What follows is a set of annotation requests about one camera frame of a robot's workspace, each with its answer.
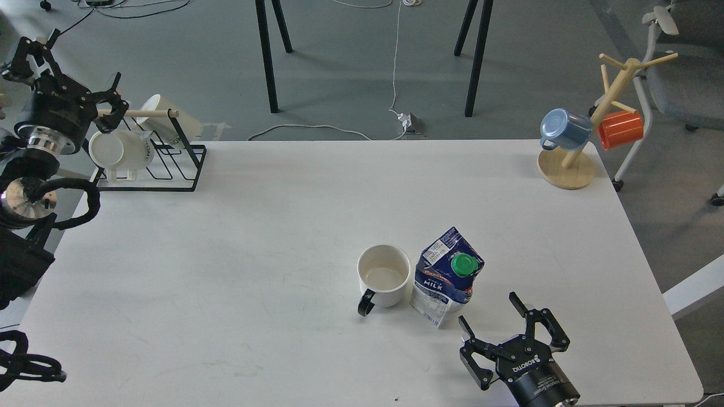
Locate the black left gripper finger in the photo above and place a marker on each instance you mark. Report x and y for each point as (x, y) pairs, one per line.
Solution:
(109, 122)
(19, 69)

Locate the black wire dish rack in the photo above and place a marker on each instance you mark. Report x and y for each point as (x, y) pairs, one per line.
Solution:
(171, 170)

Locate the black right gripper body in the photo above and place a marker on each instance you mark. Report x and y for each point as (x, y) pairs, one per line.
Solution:
(531, 374)

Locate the black table leg left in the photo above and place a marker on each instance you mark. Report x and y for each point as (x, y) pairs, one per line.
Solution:
(263, 29)

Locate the white power adapter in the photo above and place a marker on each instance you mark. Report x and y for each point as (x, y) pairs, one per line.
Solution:
(411, 125)

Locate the black table leg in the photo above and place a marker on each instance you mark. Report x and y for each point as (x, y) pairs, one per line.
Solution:
(479, 48)
(263, 29)

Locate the blue mug on tree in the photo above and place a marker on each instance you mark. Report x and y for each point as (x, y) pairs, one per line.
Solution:
(562, 129)

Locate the blue white milk carton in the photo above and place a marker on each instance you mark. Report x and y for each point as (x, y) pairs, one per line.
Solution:
(444, 277)

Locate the wooden mug tree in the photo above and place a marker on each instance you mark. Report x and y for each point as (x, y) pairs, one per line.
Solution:
(574, 170)

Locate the black table leg right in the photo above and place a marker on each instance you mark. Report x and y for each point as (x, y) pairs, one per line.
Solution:
(479, 48)

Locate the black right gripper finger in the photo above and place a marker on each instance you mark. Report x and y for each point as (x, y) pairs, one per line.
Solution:
(559, 340)
(474, 346)

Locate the white mug lying in rack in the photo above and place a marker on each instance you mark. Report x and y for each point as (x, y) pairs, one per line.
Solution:
(121, 151)

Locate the white mug black handle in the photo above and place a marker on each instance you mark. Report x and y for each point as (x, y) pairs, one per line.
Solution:
(384, 272)

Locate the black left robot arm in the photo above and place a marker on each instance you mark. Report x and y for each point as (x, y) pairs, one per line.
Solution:
(29, 198)

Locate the cream cup on rack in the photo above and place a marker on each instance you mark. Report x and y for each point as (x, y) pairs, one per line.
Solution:
(163, 126)

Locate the orange mug on tree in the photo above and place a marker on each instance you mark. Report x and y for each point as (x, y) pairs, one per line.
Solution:
(620, 128)

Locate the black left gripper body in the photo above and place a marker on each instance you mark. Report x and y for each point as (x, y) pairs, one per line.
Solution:
(57, 107)

